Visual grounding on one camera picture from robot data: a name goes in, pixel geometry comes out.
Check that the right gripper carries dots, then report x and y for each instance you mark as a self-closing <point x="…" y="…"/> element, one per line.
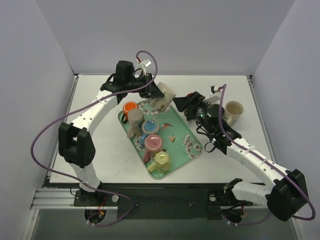
<point x="191" y="105"/>

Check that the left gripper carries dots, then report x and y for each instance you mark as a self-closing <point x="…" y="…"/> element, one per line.
<point x="149" y="85"/>

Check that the tall cream floral mug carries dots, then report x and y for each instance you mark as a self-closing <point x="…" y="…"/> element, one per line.
<point x="161" y="104"/>

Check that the orange mug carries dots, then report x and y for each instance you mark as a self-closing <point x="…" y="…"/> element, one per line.
<point x="126" y="108"/>

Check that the beige patterned mug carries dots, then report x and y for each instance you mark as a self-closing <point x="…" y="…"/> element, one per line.
<point x="135" y="119"/>

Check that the blue glazed mug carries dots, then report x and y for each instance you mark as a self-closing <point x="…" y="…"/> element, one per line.
<point x="149" y="127"/>

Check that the cream mug umbrella design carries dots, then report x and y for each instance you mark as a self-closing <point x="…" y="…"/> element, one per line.
<point x="232" y="112"/>

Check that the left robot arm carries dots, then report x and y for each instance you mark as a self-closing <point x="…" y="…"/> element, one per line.
<point x="75" y="142"/>

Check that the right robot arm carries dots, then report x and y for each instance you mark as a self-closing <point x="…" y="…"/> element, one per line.
<point x="283" y="192"/>

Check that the pink mug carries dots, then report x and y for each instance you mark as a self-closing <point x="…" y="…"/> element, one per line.
<point x="153" y="144"/>

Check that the pale yellow faceted mug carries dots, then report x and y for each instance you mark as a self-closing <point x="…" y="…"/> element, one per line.
<point x="161" y="162"/>

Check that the green floral serving tray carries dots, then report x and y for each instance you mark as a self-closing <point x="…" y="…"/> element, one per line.
<point x="179" y="141"/>

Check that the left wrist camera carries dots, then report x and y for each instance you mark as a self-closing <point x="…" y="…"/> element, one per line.
<point x="143" y="64"/>

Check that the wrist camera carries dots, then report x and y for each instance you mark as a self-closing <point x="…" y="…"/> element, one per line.
<point x="143" y="64"/>
<point x="214" y="95"/>

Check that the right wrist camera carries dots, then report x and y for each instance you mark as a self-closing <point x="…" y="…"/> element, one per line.
<point x="214" y="95"/>

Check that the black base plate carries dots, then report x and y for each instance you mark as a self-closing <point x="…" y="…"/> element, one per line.
<point x="159" y="201"/>

